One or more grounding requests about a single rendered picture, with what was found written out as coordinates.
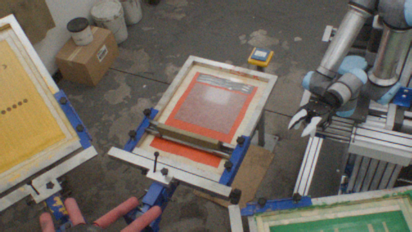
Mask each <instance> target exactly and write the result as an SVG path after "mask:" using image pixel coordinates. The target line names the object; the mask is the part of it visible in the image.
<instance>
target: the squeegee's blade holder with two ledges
mask: <svg viewBox="0 0 412 232"><path fill-rule="evenodd" d="M163 138H165V139H167V140H171V141H174V142H178V143H180V144H184V145H187V146H191V147H193V148H196V149H199V150H203V151H207V152H209V153H213V151H212V150H210V149H207V148H204V147H201V146H197V145H194V144H191V143H188V142H185V141H182V140H178V139H174V138H172V137H168V136H165V135H164V136H163Z"/></svg>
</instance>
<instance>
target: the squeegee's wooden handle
mask: <svg viewBox="0 0 412 232"><path fill-rule="evenodd" d="M157 130H158V131H160V132H161V134H162V135H163V136H164V135H165V136H168V137H172V138H174V139H178V140H182V141H185V142H188V143H191V144H194V145H197V146H201V147H204V148H207V149H210V150H218V151H219V150H220V141H219V140H217V139H213V138H210V137H206V136H204V135H200V134H197V133H193V132H191V131H187V130H181V129H178V128H174V127H171V126H167V125H164V124H161V123H158V126H157Z"/></svg>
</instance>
